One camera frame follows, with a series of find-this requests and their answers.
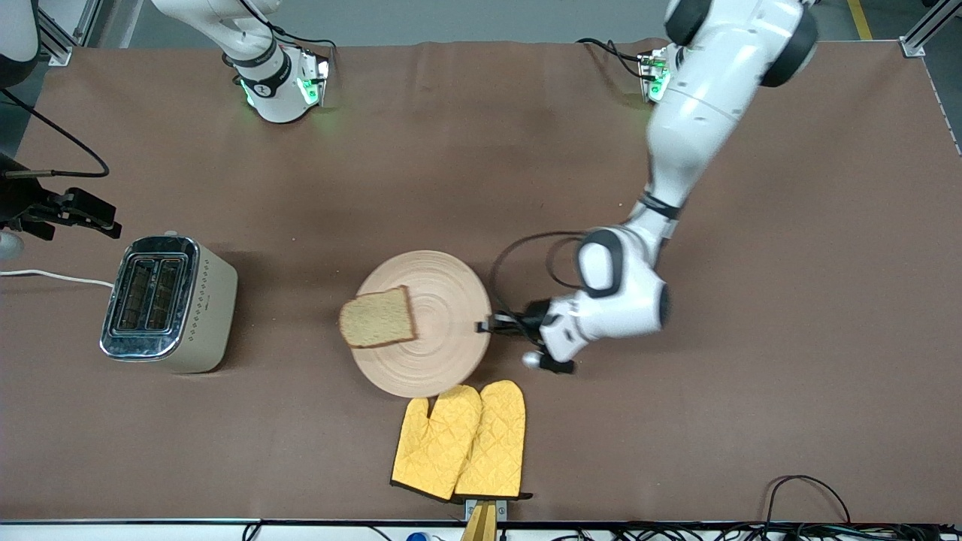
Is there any yellow quilted mitt with thumb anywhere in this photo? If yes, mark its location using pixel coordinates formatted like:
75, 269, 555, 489
390, 385, 483, 502

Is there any brown toast slice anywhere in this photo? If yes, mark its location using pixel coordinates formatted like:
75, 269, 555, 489
338, 285, 419, 350

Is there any black cable bundle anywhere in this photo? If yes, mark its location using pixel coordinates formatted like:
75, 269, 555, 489
552, 521, 962, 541

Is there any black right base cable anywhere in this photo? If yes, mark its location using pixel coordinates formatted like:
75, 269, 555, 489
267, 26, 341, 55

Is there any black base cable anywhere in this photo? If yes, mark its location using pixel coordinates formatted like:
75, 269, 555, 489
576, 37, 656, 80
267, 26, 341, 55

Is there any brown table cloth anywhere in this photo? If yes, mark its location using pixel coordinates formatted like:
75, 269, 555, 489
0, 39, 962, 524

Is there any yellow quilted oven mitt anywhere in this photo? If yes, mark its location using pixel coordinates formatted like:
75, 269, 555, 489
455, 379, 533, 501

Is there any beige chrome toaster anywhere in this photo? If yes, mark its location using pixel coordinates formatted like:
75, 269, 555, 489
99, 234, 239, 374

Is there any round wooden plate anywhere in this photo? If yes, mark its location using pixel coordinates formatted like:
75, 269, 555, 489
351, 250, 494, 399

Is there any aluminium frame profile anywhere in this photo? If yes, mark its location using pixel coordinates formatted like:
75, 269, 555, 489
36, 0, 104, 68
900, 0, 962, 60

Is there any red black cable loop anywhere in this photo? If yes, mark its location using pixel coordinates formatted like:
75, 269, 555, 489
763, 474, 854, 527

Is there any white toaster power cord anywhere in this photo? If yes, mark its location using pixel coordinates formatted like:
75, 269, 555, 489
0, 268, 116, 289

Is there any black left base cable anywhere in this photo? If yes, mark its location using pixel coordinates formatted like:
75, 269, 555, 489
576, 37, 656, 80

